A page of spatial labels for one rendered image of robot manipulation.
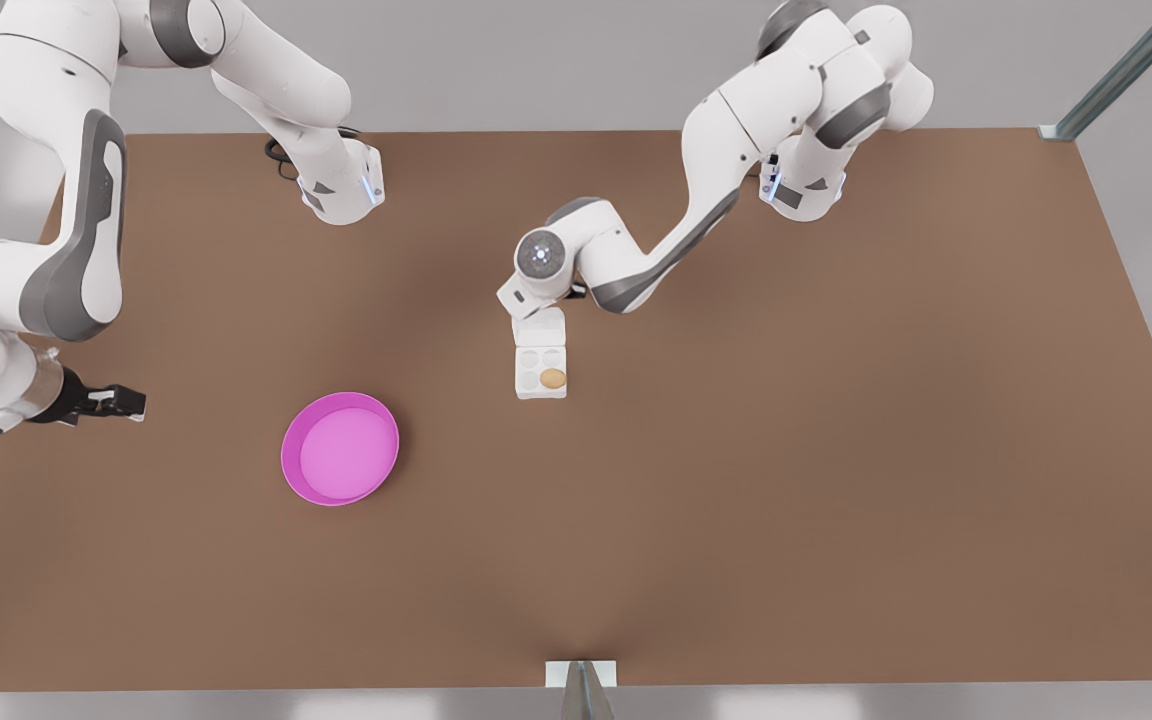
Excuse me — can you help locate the white egg box lid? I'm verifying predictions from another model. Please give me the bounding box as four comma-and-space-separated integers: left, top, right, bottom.
513, 307, 568, 349

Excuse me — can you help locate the white egg box tray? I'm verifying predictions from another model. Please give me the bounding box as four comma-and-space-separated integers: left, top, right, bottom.
514, 345, 570, 401

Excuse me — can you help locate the pink round bowl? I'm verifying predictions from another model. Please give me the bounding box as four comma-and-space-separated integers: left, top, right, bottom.
280, 391, 401, 508

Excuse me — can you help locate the black cable loop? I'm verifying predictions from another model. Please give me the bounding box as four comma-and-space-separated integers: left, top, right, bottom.
264, 126, 362, 184

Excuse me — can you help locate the silver frame post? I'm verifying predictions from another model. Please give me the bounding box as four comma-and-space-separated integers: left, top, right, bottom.
545, 659, 618, 720
1038, 0, 1152, 143

